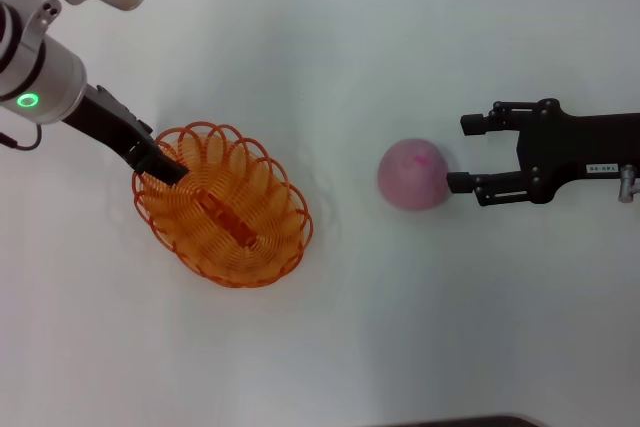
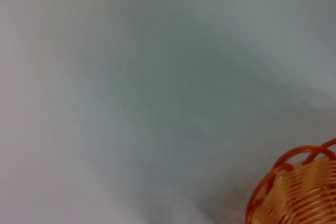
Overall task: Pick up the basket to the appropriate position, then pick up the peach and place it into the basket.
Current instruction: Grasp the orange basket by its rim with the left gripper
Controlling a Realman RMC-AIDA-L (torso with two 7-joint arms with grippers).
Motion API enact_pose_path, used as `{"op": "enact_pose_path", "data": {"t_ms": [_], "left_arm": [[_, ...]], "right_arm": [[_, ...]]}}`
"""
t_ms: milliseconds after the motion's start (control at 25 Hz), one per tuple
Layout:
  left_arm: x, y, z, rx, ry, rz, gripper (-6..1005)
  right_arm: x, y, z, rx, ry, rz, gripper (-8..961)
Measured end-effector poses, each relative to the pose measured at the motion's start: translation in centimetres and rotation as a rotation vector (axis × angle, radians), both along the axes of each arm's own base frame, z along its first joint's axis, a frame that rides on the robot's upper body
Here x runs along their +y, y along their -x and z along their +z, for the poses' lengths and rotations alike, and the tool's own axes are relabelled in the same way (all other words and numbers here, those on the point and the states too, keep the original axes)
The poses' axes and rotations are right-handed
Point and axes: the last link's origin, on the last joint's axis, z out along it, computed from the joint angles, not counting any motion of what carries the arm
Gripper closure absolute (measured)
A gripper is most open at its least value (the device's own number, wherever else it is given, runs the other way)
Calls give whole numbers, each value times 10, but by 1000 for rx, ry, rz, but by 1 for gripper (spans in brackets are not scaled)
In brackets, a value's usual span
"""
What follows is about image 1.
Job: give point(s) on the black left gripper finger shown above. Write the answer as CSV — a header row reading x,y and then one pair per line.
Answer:
x,y
162,167

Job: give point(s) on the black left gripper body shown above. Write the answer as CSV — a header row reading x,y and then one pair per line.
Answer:
x,y
105,122

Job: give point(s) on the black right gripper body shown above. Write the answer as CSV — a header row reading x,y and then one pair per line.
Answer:
x,y
560,147

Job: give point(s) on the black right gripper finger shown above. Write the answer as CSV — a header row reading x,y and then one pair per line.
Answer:
x,y
472,125
459,183

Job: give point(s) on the pink peach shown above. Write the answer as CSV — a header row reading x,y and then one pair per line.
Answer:
x,y
412,177

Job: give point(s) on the dark rounded robot base edge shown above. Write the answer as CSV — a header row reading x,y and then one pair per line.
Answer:
x,y
465,421

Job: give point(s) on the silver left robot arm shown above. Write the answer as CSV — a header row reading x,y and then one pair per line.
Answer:
x,y
45,72

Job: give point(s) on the silver plug on right gripper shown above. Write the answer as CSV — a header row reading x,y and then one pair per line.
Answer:
x,y
626,182

